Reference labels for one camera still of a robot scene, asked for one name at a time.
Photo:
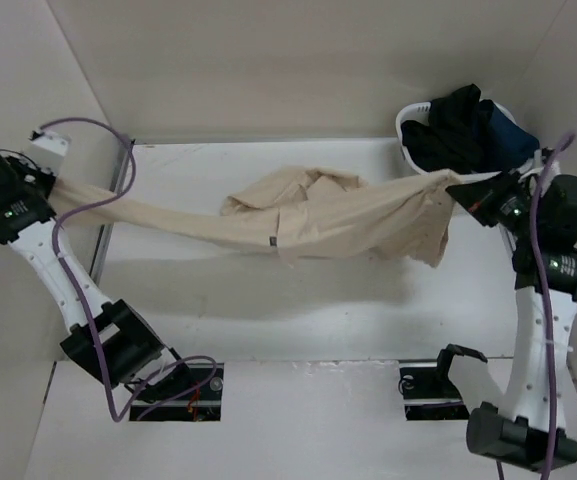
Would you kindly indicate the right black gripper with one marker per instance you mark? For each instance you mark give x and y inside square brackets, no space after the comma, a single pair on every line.
[481,196]

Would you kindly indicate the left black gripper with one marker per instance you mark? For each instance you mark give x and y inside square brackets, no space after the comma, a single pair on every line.
[21,166]

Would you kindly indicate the beige trousers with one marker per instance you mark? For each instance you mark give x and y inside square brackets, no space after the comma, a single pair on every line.
[297,212]

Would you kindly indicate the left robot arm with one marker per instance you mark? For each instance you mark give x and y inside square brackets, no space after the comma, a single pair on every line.
[107,339]

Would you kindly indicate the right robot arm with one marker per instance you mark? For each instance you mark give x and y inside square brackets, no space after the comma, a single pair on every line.
[524,425]

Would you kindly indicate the dark blue garment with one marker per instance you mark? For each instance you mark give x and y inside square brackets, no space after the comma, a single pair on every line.
[505,145]

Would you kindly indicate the black garment in basket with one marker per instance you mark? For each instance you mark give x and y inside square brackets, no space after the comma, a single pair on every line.
[449,138]

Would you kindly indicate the white laundry basket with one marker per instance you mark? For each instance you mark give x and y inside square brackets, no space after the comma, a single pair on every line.
[419,111]

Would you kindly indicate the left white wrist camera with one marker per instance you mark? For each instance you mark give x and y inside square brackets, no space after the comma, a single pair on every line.
[48,149]

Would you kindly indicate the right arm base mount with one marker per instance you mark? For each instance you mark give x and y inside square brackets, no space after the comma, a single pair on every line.
[428,398]

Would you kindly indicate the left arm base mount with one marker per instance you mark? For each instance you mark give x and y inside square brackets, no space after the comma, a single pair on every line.
[200,405]

